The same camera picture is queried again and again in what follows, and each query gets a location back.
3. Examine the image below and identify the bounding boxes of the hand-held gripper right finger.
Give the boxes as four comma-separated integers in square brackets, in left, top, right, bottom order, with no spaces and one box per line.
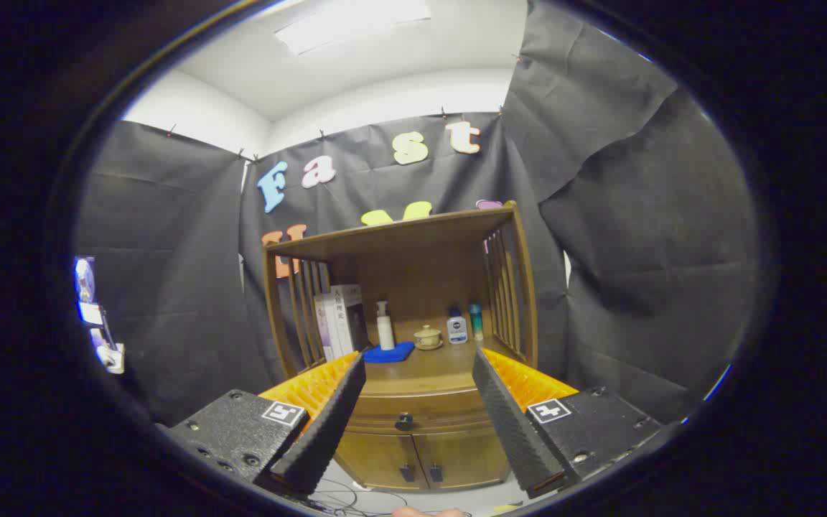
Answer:
[471,348,665,500]

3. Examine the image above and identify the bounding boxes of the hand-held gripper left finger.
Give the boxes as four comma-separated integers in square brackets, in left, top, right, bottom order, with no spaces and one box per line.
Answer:
[159,350,368,498]

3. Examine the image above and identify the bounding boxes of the wooden drawer with black knob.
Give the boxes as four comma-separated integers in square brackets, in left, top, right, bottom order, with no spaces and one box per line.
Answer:
[345,388,493,435]

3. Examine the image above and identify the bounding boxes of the wooden cabinet door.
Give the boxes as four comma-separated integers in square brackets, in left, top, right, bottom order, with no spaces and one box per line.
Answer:
[413,427,511,489]
[335,431,425,491]

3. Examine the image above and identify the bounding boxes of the wooden countertop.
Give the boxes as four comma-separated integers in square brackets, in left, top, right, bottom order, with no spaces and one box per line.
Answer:
[360,332,529,397]

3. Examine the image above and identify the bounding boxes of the wooden cabinet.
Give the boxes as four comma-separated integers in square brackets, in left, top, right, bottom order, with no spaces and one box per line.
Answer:
[261,201,540,493]

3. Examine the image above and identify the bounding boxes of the blue folded cloth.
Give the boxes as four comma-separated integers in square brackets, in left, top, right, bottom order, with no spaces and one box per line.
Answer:
[363,341,416,363]

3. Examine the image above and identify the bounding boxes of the pale purple book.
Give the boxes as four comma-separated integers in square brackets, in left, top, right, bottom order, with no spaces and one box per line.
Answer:
[314,294,328,362]

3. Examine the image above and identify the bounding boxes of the thin white book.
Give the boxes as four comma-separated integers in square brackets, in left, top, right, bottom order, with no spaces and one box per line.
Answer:
[322,291,339,360]

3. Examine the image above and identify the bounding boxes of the white pump bottle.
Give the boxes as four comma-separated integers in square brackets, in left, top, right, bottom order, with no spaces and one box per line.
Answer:
[376,301,396,351]

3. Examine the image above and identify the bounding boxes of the large white book dark cover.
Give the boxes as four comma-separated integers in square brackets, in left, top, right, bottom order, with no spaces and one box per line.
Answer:
[331,285,370,356]

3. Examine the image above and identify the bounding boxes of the white and blue equipment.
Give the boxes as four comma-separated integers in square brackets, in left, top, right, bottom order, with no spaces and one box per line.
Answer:
[74,256,126,374]

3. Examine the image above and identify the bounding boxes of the ceiling light panel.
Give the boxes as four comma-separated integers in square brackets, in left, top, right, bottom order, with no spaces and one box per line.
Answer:
[274,0,432,57]

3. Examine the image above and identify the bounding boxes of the black floor cables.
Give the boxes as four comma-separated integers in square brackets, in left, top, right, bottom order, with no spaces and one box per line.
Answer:
[306,478,472,517]

